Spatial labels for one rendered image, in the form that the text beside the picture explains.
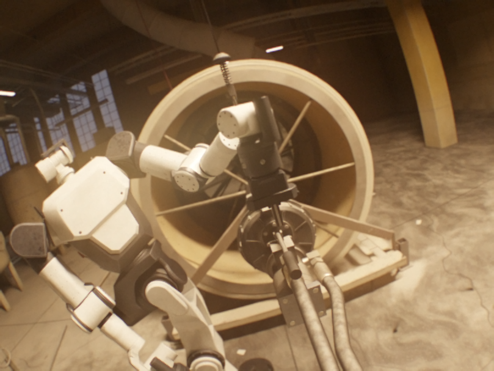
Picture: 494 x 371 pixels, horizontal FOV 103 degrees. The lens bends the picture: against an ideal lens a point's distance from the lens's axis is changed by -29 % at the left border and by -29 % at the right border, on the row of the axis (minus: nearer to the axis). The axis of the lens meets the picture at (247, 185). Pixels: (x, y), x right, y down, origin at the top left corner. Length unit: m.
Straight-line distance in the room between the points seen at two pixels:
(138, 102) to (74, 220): 12.03
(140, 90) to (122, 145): 11.87
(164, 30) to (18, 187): 4.60
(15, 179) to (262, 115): 6.30
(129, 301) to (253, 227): 0.48
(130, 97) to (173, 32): 7.17
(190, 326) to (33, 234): 0.56
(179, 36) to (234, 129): 5.55
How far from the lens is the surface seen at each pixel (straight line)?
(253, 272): 2.35
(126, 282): 0.88
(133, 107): 12.78
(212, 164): 0.70
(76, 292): 0.84
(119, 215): 0.80
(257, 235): 0.96
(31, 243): 0.83
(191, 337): 0.99
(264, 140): 0.57
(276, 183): 0.61
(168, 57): 8.72
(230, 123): 0.56
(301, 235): 0.99
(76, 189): 0.79
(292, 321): 0.82
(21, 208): 6.62
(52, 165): 0.87
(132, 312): 0.94
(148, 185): 1.84
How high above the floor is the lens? 1.34
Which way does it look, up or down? 12 degrees down
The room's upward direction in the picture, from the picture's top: 18 degrees counter-clockwise
